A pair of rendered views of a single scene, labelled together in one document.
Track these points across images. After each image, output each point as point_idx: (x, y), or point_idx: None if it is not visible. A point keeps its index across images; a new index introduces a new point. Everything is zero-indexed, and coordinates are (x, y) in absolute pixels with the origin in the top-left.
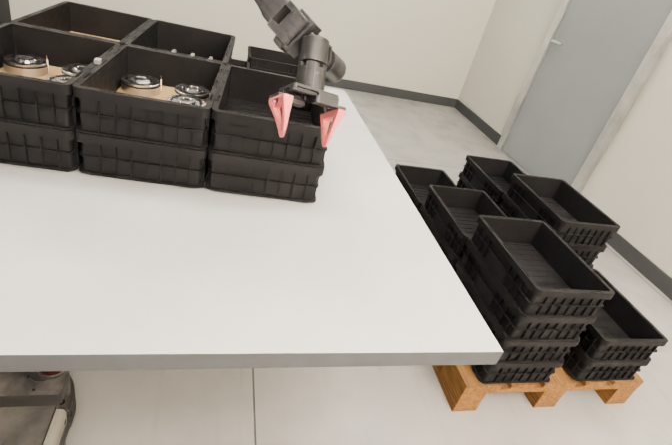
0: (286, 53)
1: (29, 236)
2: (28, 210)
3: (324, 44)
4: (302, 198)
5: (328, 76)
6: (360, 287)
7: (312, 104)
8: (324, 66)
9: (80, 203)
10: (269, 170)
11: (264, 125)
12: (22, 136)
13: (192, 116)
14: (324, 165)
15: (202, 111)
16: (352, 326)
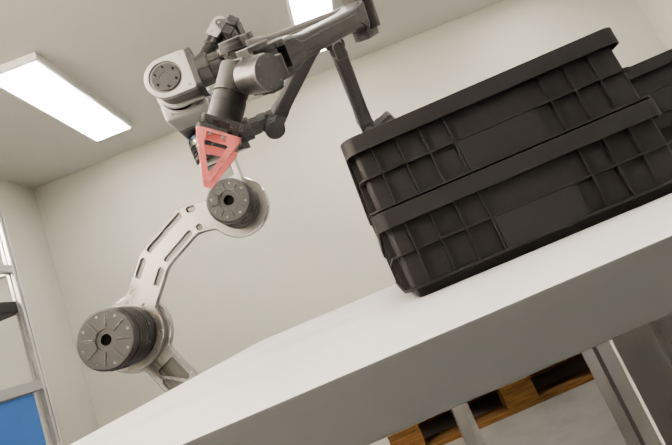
0: (271, 93)
1: (310, 326)
2: (342, 312)
3: (219, 68)
4: (409, 287)
5: (247, 89)
6: (162, 411)
7: (615, 81)
8: (214, 91)
9: (357, 307)
10: (383, 242)
11: (352, 178)
12: (386, 258)
13: (360, 198)
14: (379, 209)
15: (356, 189)
16: (92, 438)
